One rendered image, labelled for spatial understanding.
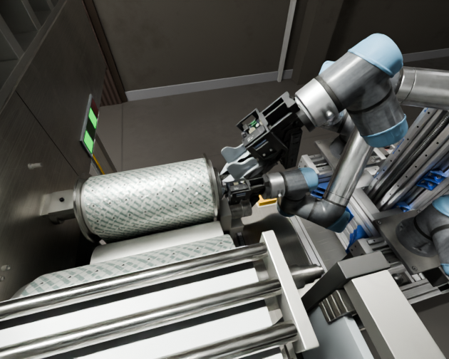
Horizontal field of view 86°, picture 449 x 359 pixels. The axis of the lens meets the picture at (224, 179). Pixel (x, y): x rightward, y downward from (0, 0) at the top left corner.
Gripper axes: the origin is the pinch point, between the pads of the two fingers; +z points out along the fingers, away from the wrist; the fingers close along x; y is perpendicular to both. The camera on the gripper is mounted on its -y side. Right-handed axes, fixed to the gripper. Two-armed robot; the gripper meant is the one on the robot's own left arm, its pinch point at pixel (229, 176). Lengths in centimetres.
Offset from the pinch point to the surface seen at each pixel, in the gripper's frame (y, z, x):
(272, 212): -41.2, 8.6, -8.8
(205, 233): 1.9, 8.1, 10.5
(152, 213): 10.7, 12.8, 5.7
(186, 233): 4.0, 11.3, 9.3
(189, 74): -91, 55, -252
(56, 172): 23.9, 28.1, -9.7
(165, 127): -84, 99, -187
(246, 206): -7.9, 2.2, 4.1
